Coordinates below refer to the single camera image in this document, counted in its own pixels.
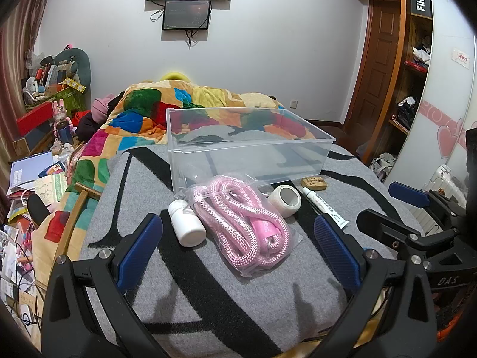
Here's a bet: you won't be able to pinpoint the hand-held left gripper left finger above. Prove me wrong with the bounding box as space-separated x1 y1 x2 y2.
41 213 165 358

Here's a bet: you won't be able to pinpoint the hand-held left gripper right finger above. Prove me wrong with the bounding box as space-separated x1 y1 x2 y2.
314 214 440 358

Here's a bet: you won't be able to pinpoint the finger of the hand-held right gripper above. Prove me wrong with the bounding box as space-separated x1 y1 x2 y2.
388 181 467 219
356 209 466 260

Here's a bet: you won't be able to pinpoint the white handbag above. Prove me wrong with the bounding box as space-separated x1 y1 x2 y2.
369 153 397 184

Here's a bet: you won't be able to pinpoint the white ointment tube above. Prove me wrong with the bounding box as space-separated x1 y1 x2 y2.
301 187 352 230

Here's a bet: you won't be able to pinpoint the white plastic bottle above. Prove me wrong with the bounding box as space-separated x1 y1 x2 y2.
168 199 207 247

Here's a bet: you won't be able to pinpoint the small brown wooden block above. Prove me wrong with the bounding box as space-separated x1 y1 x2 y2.
301 175 329 191

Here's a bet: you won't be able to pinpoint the white tape roll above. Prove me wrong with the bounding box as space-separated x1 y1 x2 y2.
268 184 302 217

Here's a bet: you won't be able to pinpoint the grey black patterned blanket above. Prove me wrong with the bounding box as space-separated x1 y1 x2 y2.
69 123 423 358

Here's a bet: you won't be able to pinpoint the wooden massage hammer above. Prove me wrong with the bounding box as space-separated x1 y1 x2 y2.
61 183 102 259

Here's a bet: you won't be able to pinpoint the white sliding door pink hearts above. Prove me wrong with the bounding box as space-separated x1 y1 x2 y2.
395 0 477 195

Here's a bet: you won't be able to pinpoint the pile of papers and books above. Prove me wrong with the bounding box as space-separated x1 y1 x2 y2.
0 172 72 329

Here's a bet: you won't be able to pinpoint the colourful patchwork blanket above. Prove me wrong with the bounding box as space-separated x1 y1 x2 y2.
37 80 317 262

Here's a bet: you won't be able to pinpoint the clear plastic storage box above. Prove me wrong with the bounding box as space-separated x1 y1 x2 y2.
165 107 337 195

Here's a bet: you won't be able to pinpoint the brown wooden door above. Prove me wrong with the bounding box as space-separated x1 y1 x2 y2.
350 0 405 135

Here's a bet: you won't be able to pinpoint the wooden wardrobe shelves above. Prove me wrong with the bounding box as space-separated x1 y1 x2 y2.
388 0 435 146

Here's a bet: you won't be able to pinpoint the dark clothes pile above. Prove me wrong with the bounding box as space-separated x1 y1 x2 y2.
75 110 109 143

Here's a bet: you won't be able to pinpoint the purple white booklet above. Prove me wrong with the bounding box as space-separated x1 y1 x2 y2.
9 152 55 192

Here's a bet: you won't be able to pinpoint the dark blue bottle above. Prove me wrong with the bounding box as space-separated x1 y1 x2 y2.
56 119 75 144

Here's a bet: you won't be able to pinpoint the pink knitted hat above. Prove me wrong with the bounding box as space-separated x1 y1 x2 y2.
91 95 120 121

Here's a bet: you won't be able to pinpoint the pink bunny figure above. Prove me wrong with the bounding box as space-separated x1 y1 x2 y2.
53 99 71 124

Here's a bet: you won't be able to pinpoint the green cardboard box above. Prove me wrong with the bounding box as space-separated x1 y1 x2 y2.
55 78 89 113

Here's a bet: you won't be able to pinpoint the red flat box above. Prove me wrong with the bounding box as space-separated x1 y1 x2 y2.
16 101 54 137

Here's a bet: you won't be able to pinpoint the yellow round cushion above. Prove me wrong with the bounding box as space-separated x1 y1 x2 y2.
160 70 189 82

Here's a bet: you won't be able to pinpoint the black box white print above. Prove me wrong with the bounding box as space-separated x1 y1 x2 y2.
408 0 433 20

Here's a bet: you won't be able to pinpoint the green plush neck pillow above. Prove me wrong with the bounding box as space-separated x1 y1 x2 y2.
39 48 92 91

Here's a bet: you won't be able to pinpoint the small black monitor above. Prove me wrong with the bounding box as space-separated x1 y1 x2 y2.
162 0 212 31

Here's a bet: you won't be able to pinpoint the striped curtain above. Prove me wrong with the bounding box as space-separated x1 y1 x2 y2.
0 0 65 165

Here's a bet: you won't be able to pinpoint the pink rope in plastic bag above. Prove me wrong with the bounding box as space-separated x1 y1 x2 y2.
173 173 304 278

